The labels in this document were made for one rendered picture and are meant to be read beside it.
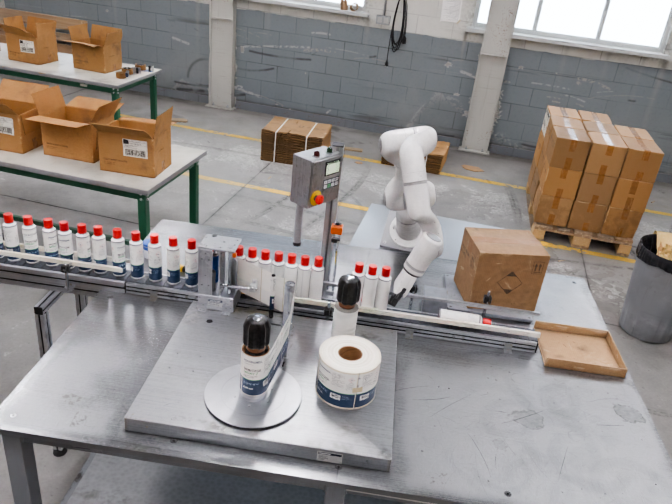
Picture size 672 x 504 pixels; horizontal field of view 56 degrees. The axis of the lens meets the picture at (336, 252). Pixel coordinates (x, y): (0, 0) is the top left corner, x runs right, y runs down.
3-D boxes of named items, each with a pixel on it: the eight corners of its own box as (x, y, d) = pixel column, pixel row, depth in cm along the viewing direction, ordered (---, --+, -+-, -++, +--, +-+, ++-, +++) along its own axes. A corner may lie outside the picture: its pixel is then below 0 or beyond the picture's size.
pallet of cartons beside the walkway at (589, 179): (630, 257, 531) (667, 156, 490) (529, 239, 544) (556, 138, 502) (608, 204, 636) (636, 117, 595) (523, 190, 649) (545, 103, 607)
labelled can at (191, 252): (183, 287, 255) (183, 241, 246) (187, 280, 260) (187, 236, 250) (196, 289, 255) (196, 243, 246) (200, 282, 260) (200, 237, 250)
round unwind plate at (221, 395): (191, 421, 190) (191, 418, 189) (219, 359, 217) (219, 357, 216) (292, 437, 188) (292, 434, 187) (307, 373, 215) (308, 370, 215)
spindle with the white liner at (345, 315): (327, 354, 226) (335, 281, 212) (330, 339, 234) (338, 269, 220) (352, 357, 225) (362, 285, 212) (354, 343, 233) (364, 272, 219)
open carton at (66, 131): (23, 159, 382) (15, 98, 365) (74, 135, 428) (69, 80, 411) (91, 172, 375) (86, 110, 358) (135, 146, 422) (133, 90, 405)
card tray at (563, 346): (544, 366, 241) (547, 357, 239) (533, 328, 264) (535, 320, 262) (624, 378, 240) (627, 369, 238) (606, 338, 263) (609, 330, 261)
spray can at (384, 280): (373, 314, 251) (380, 269, 242) (373, 307, 256) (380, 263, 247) (386, 316, 251) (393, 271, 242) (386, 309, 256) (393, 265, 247)
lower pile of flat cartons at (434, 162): (379, 163, 676) (382, 144, 666) (390, 149, 722) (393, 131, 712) (440, 175, 661) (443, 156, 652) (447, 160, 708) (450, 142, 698)
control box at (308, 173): (289, 201, 241) (292, 153, 232) (319, 191, 253) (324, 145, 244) (308, 210, 235) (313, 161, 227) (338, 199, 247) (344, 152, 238)
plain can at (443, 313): (439, 312, 248) (492, 321, 246) (439, 305, 253) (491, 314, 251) (437, 323, 250) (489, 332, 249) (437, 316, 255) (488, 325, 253)
